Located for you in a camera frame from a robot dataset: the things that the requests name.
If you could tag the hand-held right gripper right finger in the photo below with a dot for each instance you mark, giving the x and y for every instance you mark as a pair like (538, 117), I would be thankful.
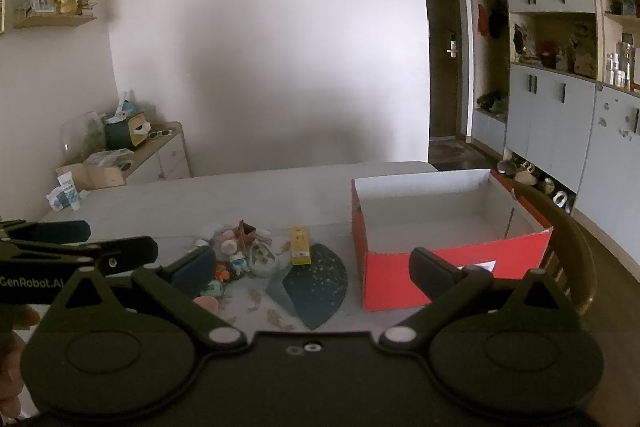
(429, 274)

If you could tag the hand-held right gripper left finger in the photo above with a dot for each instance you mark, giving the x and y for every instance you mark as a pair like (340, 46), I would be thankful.
(192, 269)

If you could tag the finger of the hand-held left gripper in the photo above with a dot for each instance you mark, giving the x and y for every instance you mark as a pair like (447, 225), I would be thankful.
(130, 252)
(55, 231)

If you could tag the red shoe box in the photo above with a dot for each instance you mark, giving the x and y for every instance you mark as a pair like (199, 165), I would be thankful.
(387, 279)

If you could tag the person's left hand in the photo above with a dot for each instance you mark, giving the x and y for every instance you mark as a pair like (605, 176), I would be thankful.
(24, 318)

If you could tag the small orange toy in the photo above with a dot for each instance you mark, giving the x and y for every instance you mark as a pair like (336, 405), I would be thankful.
(221, 271)

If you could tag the white blue tube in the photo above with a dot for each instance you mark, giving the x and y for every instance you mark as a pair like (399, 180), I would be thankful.
(68, 184)

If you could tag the small brown toy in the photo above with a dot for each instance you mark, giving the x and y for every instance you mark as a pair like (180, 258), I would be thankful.
(245, 231)

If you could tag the light wooden box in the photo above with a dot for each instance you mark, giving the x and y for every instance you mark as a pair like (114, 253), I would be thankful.
(97, 177)

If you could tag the round picture tin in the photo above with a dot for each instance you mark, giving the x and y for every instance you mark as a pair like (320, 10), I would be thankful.
(262, 259)

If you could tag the crumpled plastic bag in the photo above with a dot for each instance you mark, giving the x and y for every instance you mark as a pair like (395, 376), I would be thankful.
(107, 157)

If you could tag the white drawer cabinet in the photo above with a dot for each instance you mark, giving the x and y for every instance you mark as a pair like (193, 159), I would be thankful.
(160, 157)

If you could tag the clear plastic cover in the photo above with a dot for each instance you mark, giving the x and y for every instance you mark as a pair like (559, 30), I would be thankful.
(80, 134)

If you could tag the small yellow box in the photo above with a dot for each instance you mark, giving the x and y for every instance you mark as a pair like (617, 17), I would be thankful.
(300, 247)

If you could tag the green yellow tissue box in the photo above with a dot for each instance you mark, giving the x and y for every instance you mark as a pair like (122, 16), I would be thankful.
(125, 132)

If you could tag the white sunglasses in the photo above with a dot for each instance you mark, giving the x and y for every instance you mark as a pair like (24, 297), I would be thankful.
(161, 134)

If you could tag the dark door mat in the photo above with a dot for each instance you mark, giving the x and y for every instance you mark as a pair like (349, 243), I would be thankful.
(450, 149)

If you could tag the grey shoe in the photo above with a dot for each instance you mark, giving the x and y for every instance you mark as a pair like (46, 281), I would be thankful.
(505, 166)

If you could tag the beige slippers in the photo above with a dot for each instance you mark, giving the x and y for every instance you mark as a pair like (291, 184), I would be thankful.
(525, 174)

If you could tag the small white shoe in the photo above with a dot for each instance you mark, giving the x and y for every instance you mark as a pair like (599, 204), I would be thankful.
(548, 185)

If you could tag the wooden chair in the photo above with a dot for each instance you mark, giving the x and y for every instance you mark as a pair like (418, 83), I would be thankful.
(575, 237)

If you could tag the white black shoe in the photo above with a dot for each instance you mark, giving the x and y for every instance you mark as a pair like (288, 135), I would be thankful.
(562, 201)

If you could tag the dark shoes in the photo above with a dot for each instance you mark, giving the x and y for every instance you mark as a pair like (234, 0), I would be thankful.
(492, 102)

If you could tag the grey cabinet unit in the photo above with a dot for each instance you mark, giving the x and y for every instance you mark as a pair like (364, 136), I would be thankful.
(545, 122)

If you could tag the dark brown door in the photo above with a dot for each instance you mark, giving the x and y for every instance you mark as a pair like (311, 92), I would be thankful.
(442, 47)

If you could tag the dark round ornament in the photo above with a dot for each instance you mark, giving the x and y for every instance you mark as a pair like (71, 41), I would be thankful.
(520, 39)

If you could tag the red ornament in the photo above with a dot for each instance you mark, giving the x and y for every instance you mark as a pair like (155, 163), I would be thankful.
(547, 49)

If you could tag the red hanging cloth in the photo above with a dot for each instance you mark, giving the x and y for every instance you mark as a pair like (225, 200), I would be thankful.
(482, 21)

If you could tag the brown figurine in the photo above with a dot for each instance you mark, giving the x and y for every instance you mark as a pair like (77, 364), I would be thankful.
(582, 52)

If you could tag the small clear bottle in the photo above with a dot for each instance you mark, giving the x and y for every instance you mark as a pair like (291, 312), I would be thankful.
(611, 69)

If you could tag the clear glass jar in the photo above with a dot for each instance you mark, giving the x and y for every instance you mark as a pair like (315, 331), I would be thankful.
(625, 62)

